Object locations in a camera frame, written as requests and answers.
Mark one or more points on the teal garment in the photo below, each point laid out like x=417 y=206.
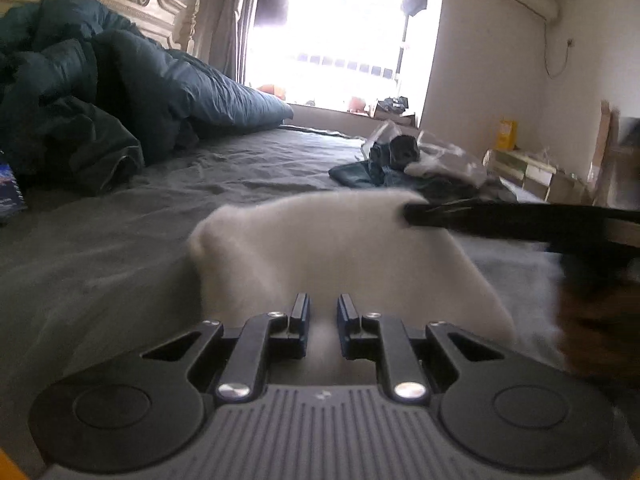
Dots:
x=357 y=175

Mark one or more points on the grey curtain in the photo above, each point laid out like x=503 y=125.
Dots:
x=230 y=20

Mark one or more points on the dark cloth pile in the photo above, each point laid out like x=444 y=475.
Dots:
x=395 y=105

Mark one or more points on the small dark hanging garment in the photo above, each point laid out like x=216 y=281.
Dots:
x=415 y=2

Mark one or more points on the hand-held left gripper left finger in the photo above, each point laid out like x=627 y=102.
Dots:
x=301 y=320

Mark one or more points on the white garment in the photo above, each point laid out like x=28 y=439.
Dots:
x=425 y=167

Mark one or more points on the cream white towel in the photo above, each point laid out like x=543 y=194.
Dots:
x=325 y=245

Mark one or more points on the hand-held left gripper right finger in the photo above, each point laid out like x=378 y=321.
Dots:
x=345 y=325

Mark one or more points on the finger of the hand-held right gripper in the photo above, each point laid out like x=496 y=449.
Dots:
x=500 y=230
x=500 y=212

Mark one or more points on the wooden board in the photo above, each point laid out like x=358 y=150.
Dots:
x=607 y=140

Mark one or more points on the blue book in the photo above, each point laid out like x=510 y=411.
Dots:
x=10 y=190

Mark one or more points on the teal duvet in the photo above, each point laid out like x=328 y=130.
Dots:
x=150 y=85

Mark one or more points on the yellow box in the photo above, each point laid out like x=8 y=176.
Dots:
x=507 y=134

